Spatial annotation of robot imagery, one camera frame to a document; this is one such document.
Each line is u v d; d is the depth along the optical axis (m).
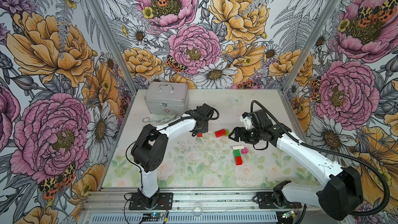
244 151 0.89
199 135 0.96
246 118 0.76
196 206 0.74
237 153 0.89
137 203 0.73
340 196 0.39
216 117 0.77
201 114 0.73
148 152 0.49
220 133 0.96
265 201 0.74
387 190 0.39
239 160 0.85
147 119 1.05
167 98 0.98
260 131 0.61
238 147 0.90
